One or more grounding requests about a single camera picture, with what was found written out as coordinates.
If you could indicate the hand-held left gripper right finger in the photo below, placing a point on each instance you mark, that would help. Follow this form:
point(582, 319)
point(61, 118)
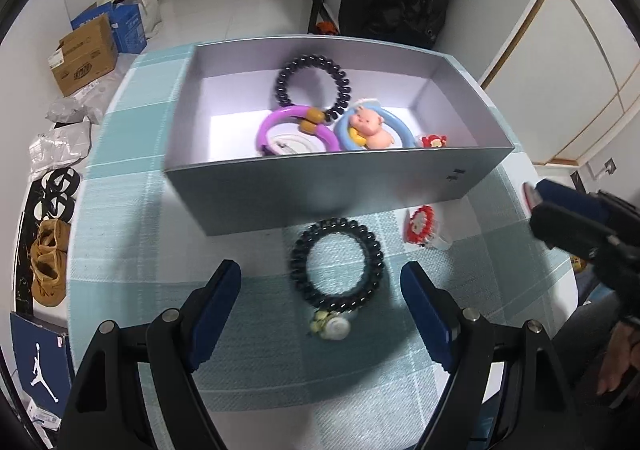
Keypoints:
point(425, 315)

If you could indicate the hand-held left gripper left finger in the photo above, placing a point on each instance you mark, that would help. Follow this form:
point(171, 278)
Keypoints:
point(215, 315)

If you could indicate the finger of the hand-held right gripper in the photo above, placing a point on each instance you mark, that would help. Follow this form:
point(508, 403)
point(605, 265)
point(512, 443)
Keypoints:
point(565, 230)
point(570, 197)

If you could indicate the black coil tie with charm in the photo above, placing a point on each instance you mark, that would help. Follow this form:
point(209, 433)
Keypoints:
point(300, 270)

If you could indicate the grey cardboard box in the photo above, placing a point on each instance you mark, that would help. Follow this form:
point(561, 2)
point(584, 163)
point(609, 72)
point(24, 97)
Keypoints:
point(300, 195)

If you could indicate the red cartoon charm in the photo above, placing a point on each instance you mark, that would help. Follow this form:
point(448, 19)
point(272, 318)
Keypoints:
point(432, 140)

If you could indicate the person's right hand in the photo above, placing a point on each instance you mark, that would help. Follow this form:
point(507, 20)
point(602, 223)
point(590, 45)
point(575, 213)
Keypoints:
point(622, 360)

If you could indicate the person's dark trousers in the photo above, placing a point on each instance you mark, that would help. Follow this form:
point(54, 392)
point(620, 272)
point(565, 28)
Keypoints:
point(585, 345)

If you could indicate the teal plaid tablecloth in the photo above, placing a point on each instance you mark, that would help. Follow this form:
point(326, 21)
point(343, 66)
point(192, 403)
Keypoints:
point(150, 240)

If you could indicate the brown suede shoe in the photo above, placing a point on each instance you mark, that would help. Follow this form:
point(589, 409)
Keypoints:
point(47, 287)
point(50, 242)

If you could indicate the blue shoe box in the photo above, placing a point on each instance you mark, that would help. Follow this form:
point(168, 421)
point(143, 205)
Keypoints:
point(40, 355)

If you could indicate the black and white slipper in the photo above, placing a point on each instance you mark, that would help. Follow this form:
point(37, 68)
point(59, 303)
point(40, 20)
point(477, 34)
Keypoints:
point(62, 178)
point(52, 206)

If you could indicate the clear plastic packaging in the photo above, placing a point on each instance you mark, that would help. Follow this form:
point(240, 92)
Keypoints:
point(60, 147)
point(80, 104)

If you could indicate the brown cardboard box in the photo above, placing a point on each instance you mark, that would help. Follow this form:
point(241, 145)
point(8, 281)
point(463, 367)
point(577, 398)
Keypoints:
point(82, 54)

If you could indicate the small orange item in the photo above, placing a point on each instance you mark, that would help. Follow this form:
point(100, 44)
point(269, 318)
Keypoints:
point(326, 27)

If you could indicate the blue cardboard box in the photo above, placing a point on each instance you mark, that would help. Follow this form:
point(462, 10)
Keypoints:
point(130, 29)

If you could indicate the white plastic bag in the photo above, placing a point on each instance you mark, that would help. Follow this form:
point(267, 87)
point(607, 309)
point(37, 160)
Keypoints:
point(152, 14)

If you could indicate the wall socket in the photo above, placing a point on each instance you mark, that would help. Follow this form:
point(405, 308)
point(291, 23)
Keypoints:
point(610, 165)

